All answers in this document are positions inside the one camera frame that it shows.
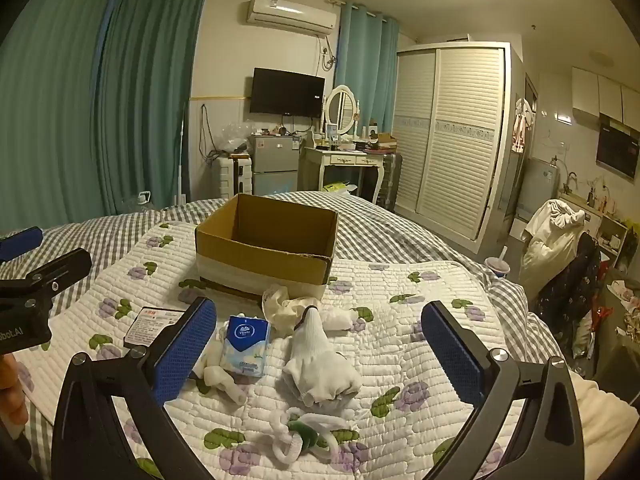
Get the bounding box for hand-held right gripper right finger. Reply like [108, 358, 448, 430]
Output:
[421, 301, 586, 480]

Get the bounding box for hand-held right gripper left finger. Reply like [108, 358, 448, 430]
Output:
[52, 296, 218, 480]

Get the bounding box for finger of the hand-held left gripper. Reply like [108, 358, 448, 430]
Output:
[0, 226, 43, 262]
[0, 248, 93, 301]

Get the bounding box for white sock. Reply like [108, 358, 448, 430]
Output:
[320, 307, 358, 332]
[192, 327, 251, 403]

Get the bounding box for blue white tissue pack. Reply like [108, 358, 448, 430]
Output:
[220, 314, 271, 377]

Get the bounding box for cream cloth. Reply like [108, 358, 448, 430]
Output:
[261, 284, 321, 337]

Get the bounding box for white knit glove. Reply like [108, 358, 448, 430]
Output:
[282, 306, 363, 406]

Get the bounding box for white and green fuzzy cord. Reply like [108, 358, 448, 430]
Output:
[270, 406, 353, 463]

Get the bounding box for cardboard box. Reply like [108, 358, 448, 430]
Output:
[195, 193, 339, 301]

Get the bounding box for person's left hand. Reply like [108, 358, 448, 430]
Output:
[0, 354, 23, 413]

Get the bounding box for white quilted floral blanket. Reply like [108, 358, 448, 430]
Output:
[10, 220, 556, 480]

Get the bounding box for cup with straw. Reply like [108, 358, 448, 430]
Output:
[485, 246, 512, 278]

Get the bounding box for teal curtain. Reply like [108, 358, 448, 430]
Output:
[100, 0, 208, 216]
[0, 0, 113, 241]

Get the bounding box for dark floral clothing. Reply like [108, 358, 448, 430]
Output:
[532, 232, 603, 361]

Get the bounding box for white garment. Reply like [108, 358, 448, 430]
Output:
[520, 199, 586, 286]

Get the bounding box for white mop pole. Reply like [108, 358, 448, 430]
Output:
[175, 102, 188, 206]

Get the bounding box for white suitcase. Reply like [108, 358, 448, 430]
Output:
[215, 155, 253, 201]

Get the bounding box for grey suitcase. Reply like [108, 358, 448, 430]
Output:
[377, 152, 403, 211]

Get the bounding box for grey appliance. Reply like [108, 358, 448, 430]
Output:
[517, 156, 560, 221]

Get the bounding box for kitchen shelf with bottles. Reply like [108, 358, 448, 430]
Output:
[557, 175, 631, 261]

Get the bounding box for silver small fridge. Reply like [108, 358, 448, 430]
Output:
[247, 134, 302, 197]

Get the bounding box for clear plastic bag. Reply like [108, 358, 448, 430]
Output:
[212, 121, 256, 153]

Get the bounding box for white slatted wardrobe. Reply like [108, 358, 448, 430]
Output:
[390, 41, 513, 256]

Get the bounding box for white dressing table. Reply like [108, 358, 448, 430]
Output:
[299, 145, 388, 206]

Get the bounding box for small brown box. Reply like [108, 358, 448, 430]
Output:
[367, 132, 398, 153]

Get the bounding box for pink hanging clothes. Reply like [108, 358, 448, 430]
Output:
[512, 97, 536, 153]

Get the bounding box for black range hood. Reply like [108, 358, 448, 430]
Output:
[595, 114, 640, 181]

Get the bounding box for white oval vanity mirror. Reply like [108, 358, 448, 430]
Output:
[322, 85, 362, 137]

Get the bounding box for light blue curtain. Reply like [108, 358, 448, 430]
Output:
[337, 2, 401, 133]

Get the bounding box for white air conditioner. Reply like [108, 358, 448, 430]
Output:
[245, 0, 337, 37]

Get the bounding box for black wall television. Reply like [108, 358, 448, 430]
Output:
[249, 67, 326, 117]

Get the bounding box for white wall cabinets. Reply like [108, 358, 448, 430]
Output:
[571, 66, 640, 126]

